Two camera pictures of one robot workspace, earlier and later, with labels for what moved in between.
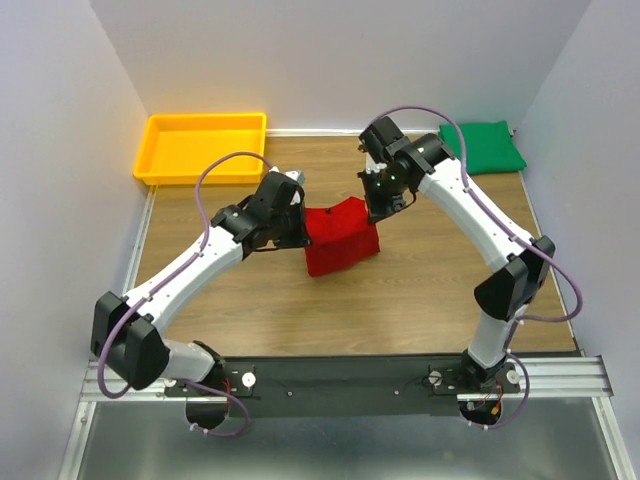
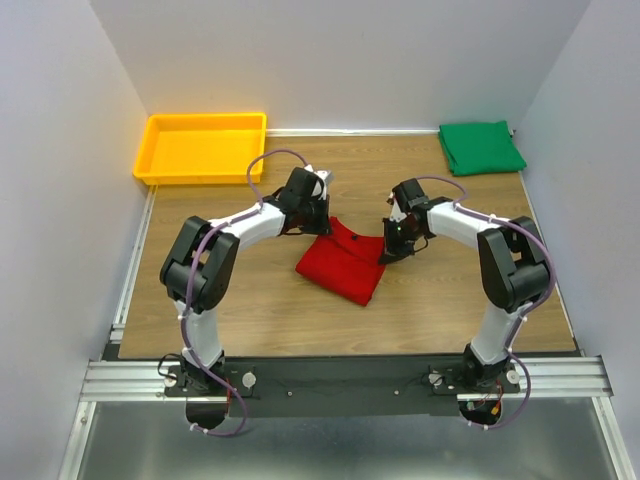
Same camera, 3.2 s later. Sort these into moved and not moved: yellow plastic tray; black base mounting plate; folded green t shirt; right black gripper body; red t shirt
Moved: red t shirt; right black gripper body
Not moved: folded green t shirt; yellow plastic tray; black base mounting plate
